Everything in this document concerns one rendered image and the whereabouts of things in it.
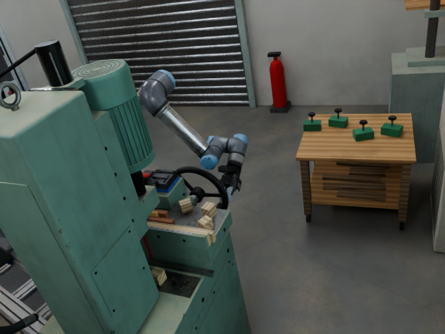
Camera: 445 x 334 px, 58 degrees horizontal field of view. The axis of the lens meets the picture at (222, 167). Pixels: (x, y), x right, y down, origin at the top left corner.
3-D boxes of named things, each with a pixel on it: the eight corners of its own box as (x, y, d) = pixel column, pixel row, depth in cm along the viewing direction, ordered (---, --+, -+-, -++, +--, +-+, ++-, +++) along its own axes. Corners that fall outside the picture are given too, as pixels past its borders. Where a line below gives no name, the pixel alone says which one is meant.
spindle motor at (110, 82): (165, 149, 132) (138, 56, 115) (136, 179, 118) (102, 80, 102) (121, 146, 139) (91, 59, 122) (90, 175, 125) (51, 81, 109)
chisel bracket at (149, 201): (161, 205, 142) (155, 185, 137) (141, 231, 131) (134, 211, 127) (144, 203, 145) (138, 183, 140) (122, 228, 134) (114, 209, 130)
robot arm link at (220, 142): (202, 143, 189) (225, 146, 186) (210, 131, 197) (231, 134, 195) (203, 157, 193) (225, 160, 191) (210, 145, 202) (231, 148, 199)
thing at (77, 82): (92, 102, 106) (68, 38, 97) (73, 115, 100) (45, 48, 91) (69, 102, 109) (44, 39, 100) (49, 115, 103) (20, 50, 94)
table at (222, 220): (242, 206, 157) (240, 194, 154) (211, 263, 134) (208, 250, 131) (116, 192, 181) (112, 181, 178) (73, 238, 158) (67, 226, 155)
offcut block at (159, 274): (167, 278, 137) (164, 270, 135) (160, 286, 135) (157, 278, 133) (157, 274, 139) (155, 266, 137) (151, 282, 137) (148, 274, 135)
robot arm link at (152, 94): (140, 84, 167) (222, 164, 179) (151, 74, 176) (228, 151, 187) (125, 100, 174) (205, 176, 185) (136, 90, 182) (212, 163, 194)
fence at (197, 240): (209, 246, 132) (206, 234, 129) (207, 250, 131) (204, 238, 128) (70, 224, 156) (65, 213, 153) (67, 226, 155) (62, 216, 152)
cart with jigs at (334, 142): (405, 179, 287) (412, 97, 254) (408, 234, 243) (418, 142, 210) (312, 175, 311) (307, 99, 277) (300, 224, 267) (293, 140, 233)
